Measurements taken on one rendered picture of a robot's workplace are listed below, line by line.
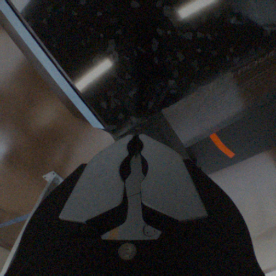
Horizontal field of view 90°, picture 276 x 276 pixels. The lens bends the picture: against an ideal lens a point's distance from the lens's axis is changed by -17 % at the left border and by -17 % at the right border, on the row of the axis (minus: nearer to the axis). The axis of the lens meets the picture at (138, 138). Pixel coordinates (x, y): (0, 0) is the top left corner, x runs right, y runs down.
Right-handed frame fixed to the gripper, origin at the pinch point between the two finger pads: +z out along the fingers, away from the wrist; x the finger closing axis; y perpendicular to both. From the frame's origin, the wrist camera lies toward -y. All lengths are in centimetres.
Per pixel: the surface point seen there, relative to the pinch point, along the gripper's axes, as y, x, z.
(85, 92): -3.0, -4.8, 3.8
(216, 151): 68, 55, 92
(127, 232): 70, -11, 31
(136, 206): 67, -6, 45
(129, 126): 0.8, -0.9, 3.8
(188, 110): 0.4, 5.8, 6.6
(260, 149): 67, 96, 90
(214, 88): -2.4, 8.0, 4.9
